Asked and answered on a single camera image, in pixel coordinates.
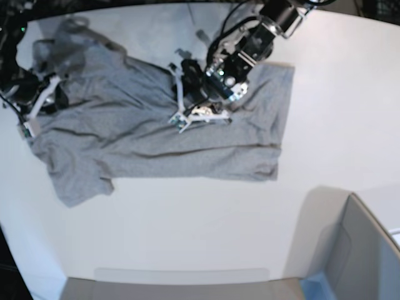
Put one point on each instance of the grey cardboard box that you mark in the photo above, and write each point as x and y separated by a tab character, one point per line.
337	233

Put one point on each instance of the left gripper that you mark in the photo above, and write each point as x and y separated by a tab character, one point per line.
201	95

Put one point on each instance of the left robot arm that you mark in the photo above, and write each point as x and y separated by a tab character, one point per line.
242	47

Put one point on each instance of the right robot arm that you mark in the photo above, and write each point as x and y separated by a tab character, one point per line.
15	16

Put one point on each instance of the blue item in box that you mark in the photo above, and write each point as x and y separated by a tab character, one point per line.
317	287

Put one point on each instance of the grey t-shirt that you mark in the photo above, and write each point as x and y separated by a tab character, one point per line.
117	124

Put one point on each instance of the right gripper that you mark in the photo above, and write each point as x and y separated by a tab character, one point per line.
28	95

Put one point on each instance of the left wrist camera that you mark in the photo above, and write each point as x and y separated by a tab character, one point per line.
180	121

